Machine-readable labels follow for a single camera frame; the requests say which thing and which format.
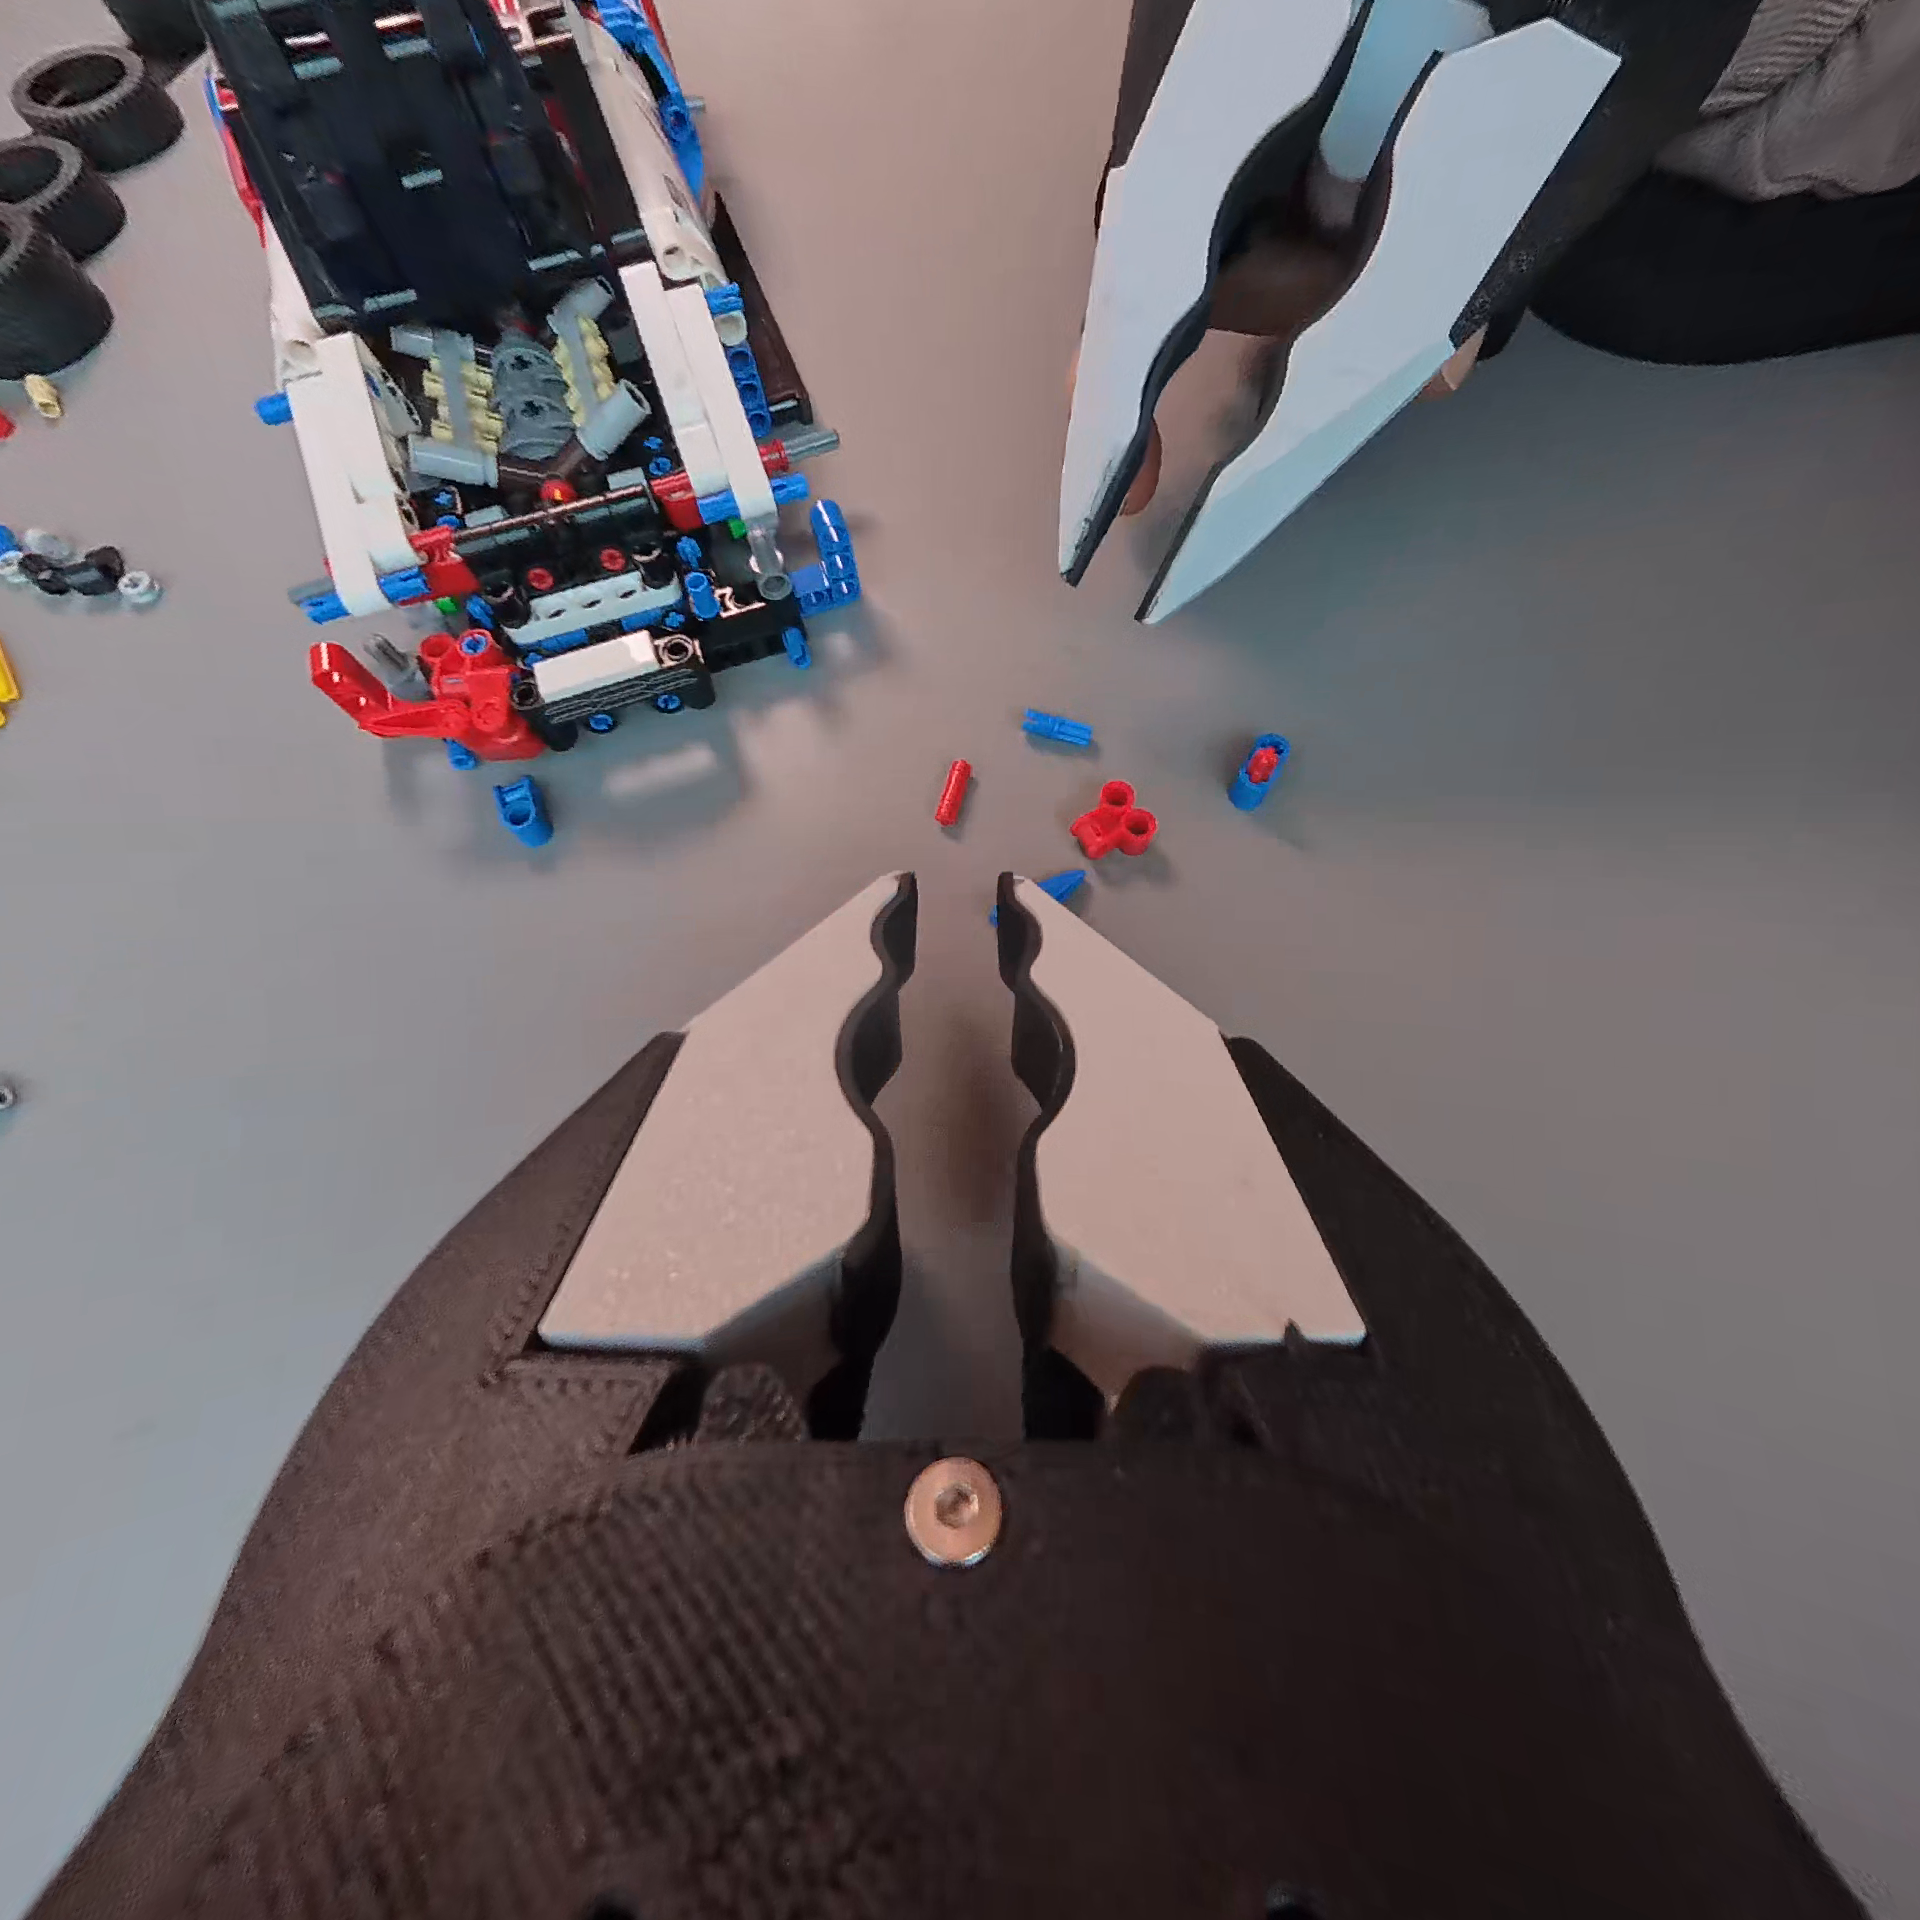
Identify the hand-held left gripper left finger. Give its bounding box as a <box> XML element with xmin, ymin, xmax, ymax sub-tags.
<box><xmin>535</xmin><ymin>870</ymin><xmax>924</xmax><ymax>1413</ymax></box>

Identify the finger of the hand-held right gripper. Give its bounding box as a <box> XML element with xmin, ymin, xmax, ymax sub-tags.
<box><xmin>1131</xmin><ymin>15</ymin><xmax>1627</xmax><ymax>626</ymax></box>
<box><xmin>1056</xmin><ymin>0</ymin><xmax>1379</xmax><ymax>586</ymax></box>

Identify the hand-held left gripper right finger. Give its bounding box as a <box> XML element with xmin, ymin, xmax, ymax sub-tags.
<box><xmin>993</xmin><ymin>870</ymin><xmax>1369</xmax><ymax>1413</ymax></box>

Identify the person's right forearm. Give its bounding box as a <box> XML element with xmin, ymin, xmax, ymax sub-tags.
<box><xmin>1657</xmin><ymin>0</ymin><xmax>1920</xmax><ymax>204</ymax></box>

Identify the grey desk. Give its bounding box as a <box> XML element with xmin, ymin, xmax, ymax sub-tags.
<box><xmin>0</xmin><ymin>0</ymin><xmax>1920</xmax><ymax>1920</ymax></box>

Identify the person's right hand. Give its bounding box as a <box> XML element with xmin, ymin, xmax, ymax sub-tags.
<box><xmin>1113</xmin><ymin>222</ymin><xmax>1491</xmax><ymax>519</ymax></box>

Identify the black printed toy box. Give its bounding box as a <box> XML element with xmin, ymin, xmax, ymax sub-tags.
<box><xmin>701</xmin><ymin>186</ymin><xmax>825</xmax><ymax>440</ymax></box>

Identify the toy brick car model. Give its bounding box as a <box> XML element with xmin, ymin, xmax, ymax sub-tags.
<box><xmin>200</xmin><ymin>0</ymin><xmax>869</xmax><ymax>770</ymax></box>

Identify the black toy tire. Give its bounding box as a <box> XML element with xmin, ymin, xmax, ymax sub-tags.
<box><xmin>0</xmin><ymin>201</ymin><xmax>116</xmax><ymax>383</ymax></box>
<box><xmin>96</xmin><ymin>0</ymin><xmax>212</xmax><ymax>69</ymax></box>
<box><xmin>0</xmin><ymin>135</ymin><xmax>132</xmax><ymax>268</ymax></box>
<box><xmin>6</xmin><ymin>46</ymin><xmax>190</xmax><ymax>176</ymax></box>

